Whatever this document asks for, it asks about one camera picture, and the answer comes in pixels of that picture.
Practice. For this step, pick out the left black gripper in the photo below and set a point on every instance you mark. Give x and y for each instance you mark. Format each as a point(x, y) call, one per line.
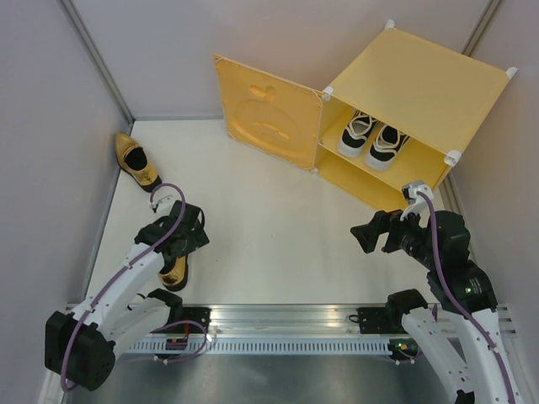
point(197, 238)

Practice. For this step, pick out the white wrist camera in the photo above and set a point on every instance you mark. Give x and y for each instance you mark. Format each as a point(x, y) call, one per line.
point(419, 196)
point(163, 205)

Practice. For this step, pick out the left aluminium corner post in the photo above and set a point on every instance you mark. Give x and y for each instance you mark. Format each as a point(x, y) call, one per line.
point(81, 30)

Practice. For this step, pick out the aluminium corner post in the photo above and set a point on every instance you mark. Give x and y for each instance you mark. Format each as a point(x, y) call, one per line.
point(480, 29)
point(81, 30)

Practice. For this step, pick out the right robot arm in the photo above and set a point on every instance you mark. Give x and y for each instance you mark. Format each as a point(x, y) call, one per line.
point(480, 372)

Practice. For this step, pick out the right aluminium corner post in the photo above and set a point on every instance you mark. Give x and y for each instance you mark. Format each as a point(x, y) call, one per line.
point(480, 29)

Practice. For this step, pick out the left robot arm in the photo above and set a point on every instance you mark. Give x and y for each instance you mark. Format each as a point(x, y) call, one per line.
point(83, 345)

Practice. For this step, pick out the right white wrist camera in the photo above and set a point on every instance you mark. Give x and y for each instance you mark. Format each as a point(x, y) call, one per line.
point(419, 196)

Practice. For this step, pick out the white black sneaker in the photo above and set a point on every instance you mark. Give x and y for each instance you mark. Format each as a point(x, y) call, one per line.
point(386, 145)
point(356, 134)

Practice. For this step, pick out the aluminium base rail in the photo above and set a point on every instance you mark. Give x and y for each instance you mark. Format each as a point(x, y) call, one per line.
point(233, 321)

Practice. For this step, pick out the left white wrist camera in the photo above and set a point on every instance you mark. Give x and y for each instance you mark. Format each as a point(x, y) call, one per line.
point(163, 205)

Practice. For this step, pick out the gold loafer shoe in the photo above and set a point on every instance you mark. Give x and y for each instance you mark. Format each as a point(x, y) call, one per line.
point(176, 277)
point(133, 159)

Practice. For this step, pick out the white slotted cable duct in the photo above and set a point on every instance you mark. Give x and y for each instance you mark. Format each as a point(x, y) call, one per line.
point(271, 346)

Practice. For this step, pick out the yellow plastic shoe cabinet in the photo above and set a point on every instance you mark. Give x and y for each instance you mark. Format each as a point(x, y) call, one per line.
point(436, 96)

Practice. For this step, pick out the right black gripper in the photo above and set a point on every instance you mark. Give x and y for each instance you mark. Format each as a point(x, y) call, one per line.
point(381, 221)

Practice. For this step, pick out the yellow cabinet door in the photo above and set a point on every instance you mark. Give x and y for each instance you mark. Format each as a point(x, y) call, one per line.
point(267, 112)

